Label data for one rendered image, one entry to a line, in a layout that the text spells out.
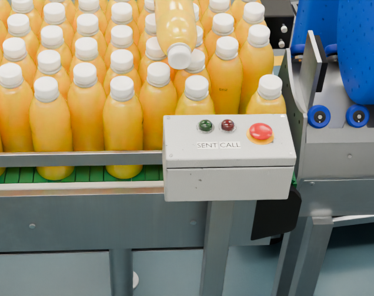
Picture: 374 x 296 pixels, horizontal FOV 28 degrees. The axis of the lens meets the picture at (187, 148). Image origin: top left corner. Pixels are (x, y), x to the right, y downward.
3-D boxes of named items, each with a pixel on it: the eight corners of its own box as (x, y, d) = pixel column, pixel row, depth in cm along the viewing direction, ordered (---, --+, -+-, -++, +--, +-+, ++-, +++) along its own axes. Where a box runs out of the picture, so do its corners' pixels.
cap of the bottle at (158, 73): (172, 81, 126) (173, 74, 125) (150, 86, 125) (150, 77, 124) (166, 68, 129) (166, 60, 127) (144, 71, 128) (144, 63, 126)
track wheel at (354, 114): (371, 104, 139) (367, 103, 141) (347, 104, 139) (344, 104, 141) (370, 128, 139) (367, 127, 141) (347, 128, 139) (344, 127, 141)
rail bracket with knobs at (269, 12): (290, 60, 162) (296, 21, 154) (257, 60, 161) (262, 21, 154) (283, 33, 169) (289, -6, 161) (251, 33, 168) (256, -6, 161)
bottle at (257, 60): (269, 123, 147) (280, 49, 134) (233, 124, 146) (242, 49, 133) (262, 100, 152) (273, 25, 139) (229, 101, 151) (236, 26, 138)
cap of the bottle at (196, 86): (204, 100, 123) (205, 91, 122) (182, 95, 124) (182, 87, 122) (210, 85, 126) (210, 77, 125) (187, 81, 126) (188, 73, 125)
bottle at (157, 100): (180, 161, 138) (184, 85, 125) (144, 168, 137) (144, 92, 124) (169, 135, 143) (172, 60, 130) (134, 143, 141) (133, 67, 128)
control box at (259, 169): (287, 200, 119) (297, 155, 112) (164, 202, 118) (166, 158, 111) (279, 155, 126) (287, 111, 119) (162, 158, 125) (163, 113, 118)
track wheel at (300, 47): (313, 51, 152) (313, 42, 152) (291, 51, 151) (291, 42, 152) (308, 57, 156) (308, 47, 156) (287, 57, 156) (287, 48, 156)
